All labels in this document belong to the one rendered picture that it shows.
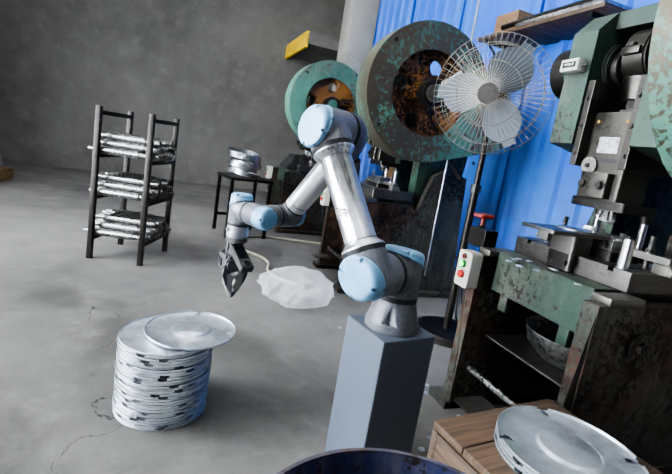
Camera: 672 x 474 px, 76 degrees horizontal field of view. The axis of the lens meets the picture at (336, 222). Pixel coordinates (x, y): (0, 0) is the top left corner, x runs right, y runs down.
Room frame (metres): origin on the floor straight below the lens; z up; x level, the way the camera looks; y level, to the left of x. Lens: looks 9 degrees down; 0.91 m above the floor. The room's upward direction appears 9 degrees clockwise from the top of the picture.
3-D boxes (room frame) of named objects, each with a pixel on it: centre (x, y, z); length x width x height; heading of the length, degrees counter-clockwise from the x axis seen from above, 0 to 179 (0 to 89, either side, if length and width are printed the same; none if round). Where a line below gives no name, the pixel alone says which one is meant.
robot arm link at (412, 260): (1.16, -0.20, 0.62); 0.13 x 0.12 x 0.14; 140
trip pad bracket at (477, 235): (1.66, -0.58, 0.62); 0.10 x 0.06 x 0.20; 22
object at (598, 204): (1.46, -0.91, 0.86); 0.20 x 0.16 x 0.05; 22
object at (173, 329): (1.35, 0.42, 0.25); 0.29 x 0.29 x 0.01
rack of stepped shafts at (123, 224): (2.82, 1.37, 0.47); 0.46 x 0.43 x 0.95; 92
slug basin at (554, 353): (1.46, -0.90, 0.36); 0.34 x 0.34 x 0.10
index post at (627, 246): (1.25, -0.85, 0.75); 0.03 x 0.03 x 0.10; 22
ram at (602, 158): (1.44, -0.86, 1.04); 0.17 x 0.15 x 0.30; 112
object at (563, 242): (1.39, -0.74, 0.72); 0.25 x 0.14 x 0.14; 112
